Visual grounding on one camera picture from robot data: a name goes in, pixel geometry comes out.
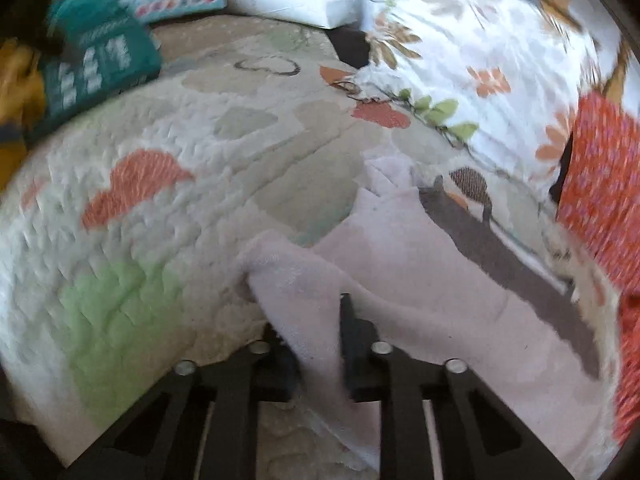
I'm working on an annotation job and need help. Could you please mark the heart-patterned quilted bedspread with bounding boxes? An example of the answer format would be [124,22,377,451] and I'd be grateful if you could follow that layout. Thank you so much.
[0,12,601,480]

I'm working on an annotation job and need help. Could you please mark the light blue patterned box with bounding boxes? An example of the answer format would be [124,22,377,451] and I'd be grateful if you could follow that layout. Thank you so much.
[120,0,227,24]

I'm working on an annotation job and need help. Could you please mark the white floral pillow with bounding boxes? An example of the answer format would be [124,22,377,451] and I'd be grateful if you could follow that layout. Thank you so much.
[344,0,606,196]

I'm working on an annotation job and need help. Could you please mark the teal green package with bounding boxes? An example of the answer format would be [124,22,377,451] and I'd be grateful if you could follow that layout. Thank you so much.
[26,0,162,145]

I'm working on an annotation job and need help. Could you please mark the orange floral fabric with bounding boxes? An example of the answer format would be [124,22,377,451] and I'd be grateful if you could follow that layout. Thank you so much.
[558,92,639,442]

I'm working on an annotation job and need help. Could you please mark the mustard yellow fabric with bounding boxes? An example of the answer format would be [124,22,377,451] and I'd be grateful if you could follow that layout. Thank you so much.
[0,38,47,190]

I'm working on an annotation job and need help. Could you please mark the pale pink grey-cuffed garment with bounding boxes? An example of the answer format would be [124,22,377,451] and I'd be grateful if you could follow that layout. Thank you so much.
[239,157,616,479]

